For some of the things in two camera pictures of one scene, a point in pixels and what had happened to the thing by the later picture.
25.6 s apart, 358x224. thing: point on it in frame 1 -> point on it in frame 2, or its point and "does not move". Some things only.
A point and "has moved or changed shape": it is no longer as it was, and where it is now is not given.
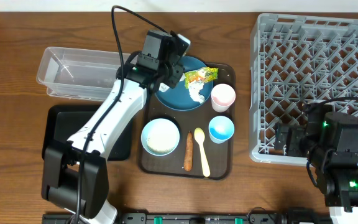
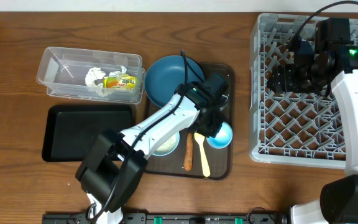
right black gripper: (296, 133) -> (283, 75)
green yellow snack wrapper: (204, 74) has moved or changed shape
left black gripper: (174, 79) -> (214, 131)
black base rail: (192, 218) does not move
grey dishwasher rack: (329, 62) does not move
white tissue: (194, 87) has moved or changed shape
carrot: (188, 152) does not move
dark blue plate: (179, 98) has moved or changed shape
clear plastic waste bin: (81, 74) does not move
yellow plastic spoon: (199, 135) does not move
